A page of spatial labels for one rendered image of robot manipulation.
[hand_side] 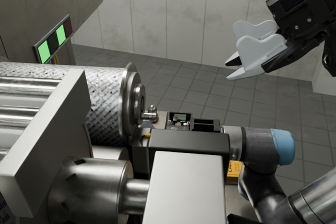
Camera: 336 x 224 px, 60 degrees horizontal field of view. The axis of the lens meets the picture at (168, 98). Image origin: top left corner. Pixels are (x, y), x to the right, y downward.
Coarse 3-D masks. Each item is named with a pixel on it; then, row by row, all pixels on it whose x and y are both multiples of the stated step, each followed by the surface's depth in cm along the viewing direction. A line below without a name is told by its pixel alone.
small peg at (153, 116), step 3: (141, 114) 51; (144, 114) 51; (147, 114) 51; (150, 114) 51; (153, 114) 51; (156, 114) 51; (141, 117) 51; (144, 117) 51; (147, 117) 51; (150, 117) 51; (153, 117) 51; (156, 117) 52
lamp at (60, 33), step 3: (60, 27) 92; (57, 30) 90; (60, 30) 92; (63, 30) 94; (57, 33) 90; (60, 33) 92; (63, 33) 95; (57, 36) 91; (60, 36) 93; (63, 36) 95; (60, 39) 93; (63, 39) 95; (60, 42) 93
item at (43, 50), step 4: (44, 44) 83; (40, 48) 81; (44, 48) 83; (40, 52) 81; (44, 52) 83; (48, 52) 86; (40, 56) 81; (44, 56) 83; (48, 56) 86; (44, 60) 84
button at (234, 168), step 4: (232, 164) 83; (236, 164) 83; (240, 164) 83; (228, 168) 82; (232, 168) 82; (236, 168) 82; (240, 168) 82; (228, 172) 81; (232, 172) 81; (236, 172) 81; (228, 176) 80; (232, 176) 80; (236, 176) 80; (228, 180) 81; (232, 180) 81; (236, 180) 81
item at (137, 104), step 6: (138, 84) 51; (138, 90) 49; (144, 90) 54; (132, 96) 49; (138, 96) 49; (144, 96) 54; (132, 102) 49; (138, 102) 49; (144, 102) 55; (132, 108) 49; (138, 108) 49; (144, 108) 55; (132, 114) 49; (138, 114) 49; (132, 120) 50; (138, 120) 50
